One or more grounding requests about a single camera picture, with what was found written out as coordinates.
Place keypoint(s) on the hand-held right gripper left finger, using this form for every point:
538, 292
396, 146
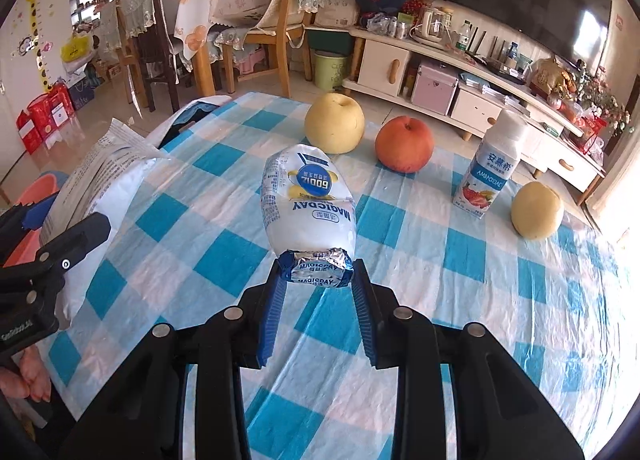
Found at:
270, 320

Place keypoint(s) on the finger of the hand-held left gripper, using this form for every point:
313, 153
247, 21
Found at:
35, 212
80, 240

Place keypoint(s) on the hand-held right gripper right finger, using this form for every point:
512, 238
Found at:
365, 320

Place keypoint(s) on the white printed plastic bag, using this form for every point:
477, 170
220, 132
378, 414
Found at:
115, 175

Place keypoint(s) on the white pouch with foil end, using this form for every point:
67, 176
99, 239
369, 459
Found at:
310, 210

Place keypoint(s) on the person's left hand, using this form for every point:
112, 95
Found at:
32, 375

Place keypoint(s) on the red gift box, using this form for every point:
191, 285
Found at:
30, 133
64, 103

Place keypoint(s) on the red gift bags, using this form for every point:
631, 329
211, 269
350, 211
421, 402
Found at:
47, 115

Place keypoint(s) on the yellow plastic bag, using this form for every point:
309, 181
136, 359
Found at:
76, 48

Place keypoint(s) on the light wooden chair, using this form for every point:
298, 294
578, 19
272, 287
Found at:
280, 40
130, 70

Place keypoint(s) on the red apple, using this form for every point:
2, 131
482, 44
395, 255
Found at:
404, 144

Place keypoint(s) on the dark wooden chair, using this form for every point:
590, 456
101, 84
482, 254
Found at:
162, 60

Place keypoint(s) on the yellow pear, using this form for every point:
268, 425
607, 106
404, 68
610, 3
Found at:
334, 123

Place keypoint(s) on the white yogurt drink carton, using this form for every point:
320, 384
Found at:
492, 165

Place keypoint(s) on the round yellow fruit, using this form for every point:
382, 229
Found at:
537, 210

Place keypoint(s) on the pale green lace chair cover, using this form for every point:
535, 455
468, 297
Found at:
140, 5

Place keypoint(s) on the pink storage case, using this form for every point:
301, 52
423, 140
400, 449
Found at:
434, 89

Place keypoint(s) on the white orange-print table cover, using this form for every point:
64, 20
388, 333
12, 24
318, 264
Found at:
192, 25

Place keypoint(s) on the pink plastic stool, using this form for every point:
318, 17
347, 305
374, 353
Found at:
251, 63

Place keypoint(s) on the light green bin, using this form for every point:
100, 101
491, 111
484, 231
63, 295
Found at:
331, 71

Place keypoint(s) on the cream tv cabinet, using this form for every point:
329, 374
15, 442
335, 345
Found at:
382, 65

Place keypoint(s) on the red gift bag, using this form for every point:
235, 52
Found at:
591, 134

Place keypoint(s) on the clear plastic water bottle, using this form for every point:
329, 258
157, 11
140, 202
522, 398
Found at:
464, 38

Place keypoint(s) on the small blue label bottle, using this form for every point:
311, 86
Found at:
511, 54

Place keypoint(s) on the glass electric kettle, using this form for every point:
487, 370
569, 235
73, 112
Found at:
434, 24

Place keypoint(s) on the gold ornament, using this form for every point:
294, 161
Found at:
550, 76

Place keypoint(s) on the white printed sack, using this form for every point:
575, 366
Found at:
337, 5

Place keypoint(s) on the pink flower arrangement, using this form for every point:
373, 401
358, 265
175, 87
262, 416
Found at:
605, 100

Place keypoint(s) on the yellow giraffe wall sticker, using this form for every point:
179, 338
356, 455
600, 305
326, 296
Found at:
39, 30

